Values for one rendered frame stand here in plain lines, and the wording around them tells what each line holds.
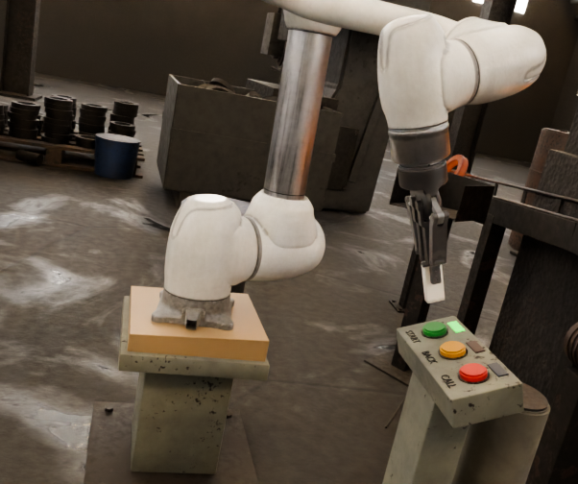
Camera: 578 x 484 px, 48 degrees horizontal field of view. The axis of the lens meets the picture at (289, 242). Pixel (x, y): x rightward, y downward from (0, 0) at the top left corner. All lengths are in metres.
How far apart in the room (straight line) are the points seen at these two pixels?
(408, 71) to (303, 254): 0.69
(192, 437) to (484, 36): 1.06
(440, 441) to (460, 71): 0.56
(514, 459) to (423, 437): 0.20
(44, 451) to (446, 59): 1.26
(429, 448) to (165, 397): 0.66
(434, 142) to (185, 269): 0.67
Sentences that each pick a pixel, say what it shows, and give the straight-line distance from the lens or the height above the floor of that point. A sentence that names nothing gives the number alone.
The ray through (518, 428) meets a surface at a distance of 1.18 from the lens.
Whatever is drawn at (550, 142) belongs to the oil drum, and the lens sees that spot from 4.85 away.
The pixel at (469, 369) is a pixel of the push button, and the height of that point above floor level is 0.61.
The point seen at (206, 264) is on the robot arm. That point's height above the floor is 0.54.
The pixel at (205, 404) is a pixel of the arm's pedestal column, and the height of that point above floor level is 0.21.
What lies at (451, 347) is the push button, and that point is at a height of 0.61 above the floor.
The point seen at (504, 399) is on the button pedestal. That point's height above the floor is 0.59.
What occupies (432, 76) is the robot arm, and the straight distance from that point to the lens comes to 0.96.
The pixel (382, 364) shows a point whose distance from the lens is 2.42.
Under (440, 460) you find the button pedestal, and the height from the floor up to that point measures 0.44.
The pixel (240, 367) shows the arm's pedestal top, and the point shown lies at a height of 0.34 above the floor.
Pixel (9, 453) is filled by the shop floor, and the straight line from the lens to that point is 1.71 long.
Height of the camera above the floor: 0.99
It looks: 15 degrees down
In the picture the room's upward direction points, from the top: 11 degrees clockwise
